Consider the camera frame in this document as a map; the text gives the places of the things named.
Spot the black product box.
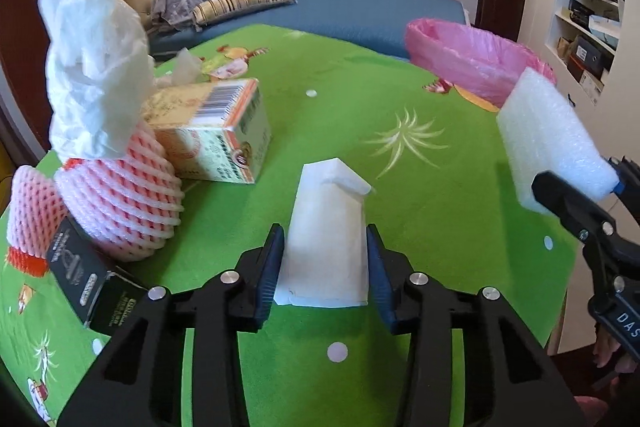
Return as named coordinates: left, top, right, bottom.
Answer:
left=47, top=216, right=148, bottom=336

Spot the large white foam pad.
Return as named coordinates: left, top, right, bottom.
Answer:
left=497, top=67, right=618, bottom=215

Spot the pink foam fruit net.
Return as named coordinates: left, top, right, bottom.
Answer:
left=54, top=121, right=184, bottom=262

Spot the pink foam net orange end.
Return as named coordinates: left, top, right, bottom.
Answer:
left=6, top=166, right=67, bottom=277

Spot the white tissue pack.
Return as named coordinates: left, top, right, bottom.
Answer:
left=274, top=158, right=371, bottom=309

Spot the beige printed carton box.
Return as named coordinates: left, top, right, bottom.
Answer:
left=142, top=79, right=271, bottom=184

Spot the white plastic bag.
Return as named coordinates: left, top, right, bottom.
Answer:
left=38, top=0, right=154, bottom=160

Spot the white tissue paper wad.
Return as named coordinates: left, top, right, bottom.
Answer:
left=155, top=49, right=204, bottom=89

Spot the person's right hand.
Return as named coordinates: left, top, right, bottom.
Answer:
left=592, top=326, right=638, bottom=374

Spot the green cartoon tablecloth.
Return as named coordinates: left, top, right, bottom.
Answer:
left=0, top=24, right=582, bottom=427

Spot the bed with blue sheet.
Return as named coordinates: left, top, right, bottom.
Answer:
left=150, top=0, right=466, bottom=62

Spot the dark red wooden panel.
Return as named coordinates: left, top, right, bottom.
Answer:
left=1, top=0, right=52, bottom=166

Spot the striped brown pillow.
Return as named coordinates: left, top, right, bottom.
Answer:
left=191, top=0, right=297, bottom=27

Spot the white wall shelf unit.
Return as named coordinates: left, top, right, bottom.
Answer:
left=516, top=0, right=640, bottom=108

